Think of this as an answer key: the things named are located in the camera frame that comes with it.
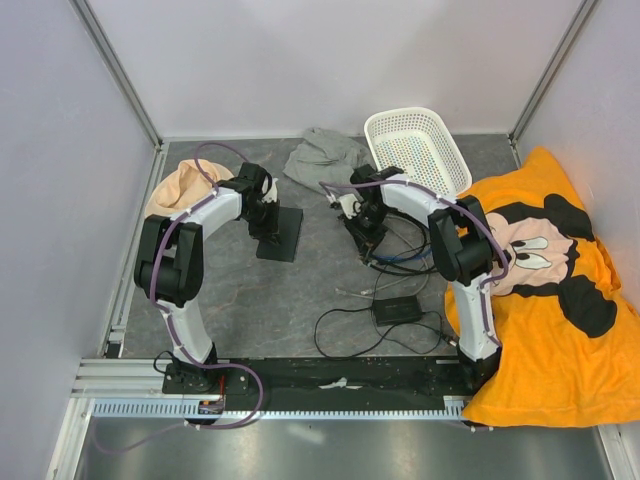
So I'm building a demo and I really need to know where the blue ethernet cable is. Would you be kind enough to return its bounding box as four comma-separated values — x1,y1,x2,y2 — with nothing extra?
369,247,436,265

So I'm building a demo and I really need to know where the peach bucket hat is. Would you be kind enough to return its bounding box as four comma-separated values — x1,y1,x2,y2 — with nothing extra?
144,159,212,218

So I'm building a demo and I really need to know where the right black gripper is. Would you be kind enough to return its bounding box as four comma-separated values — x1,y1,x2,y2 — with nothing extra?
344,204,391,260

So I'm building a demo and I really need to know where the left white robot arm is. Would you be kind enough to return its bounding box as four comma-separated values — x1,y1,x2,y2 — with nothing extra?
134,160,281,393

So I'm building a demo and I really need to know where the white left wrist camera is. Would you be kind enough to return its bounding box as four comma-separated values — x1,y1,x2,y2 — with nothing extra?
261,176,278,204

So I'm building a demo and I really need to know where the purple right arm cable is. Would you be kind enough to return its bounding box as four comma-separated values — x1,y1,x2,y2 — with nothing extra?
318,179,511,434

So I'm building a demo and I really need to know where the grey ethernet cable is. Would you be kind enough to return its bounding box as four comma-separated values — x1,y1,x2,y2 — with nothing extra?
334,234,431,301

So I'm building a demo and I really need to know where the aluminium frame post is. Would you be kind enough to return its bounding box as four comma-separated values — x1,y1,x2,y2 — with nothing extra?
69,0,163,149
508,0,600,150

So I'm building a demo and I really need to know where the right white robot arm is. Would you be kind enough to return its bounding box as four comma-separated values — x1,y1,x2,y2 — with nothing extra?
327,167,509,394

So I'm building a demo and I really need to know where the black network switch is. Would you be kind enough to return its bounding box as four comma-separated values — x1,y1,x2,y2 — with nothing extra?
256,207,304,263

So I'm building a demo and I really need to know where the left aluminium frame post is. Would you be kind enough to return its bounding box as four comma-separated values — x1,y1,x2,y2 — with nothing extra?
69,0,163,149

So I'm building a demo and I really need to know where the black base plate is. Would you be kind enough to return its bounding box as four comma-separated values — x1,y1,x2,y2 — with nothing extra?
162,356,477,409

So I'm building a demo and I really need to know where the black power adapter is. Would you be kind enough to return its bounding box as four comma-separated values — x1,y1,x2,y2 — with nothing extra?
371,295,423,327

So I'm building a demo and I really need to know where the white plastic basket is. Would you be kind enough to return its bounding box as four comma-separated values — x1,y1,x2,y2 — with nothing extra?
364,107,472,197

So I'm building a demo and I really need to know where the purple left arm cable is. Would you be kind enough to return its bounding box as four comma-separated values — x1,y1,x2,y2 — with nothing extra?
92,141,266,454

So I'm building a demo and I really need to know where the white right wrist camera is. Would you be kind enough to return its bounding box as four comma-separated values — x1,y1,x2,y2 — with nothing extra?
337,194,361,219

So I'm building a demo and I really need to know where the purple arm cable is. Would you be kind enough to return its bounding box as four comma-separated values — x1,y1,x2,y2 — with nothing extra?
92,141,266,454
318,179,511,434

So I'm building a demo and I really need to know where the right aluminium frame post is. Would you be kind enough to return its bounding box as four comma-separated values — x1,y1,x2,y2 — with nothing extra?
508,0,600,150

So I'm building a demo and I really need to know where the slotted cable duct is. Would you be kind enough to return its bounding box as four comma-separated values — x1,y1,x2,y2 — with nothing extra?
93,396,468,420

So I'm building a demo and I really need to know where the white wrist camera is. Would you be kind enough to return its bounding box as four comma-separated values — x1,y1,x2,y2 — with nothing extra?
261,176,278,204
337,194,361,219

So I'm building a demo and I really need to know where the orange cartoon mouse pillow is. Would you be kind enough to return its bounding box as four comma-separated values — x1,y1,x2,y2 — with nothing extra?
464,147,639,427

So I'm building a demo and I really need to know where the grey cloth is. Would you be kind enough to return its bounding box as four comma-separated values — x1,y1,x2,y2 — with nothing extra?
283,127,374,194

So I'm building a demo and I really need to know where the black cable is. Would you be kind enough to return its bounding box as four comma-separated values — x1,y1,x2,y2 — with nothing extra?
362,212,441,276

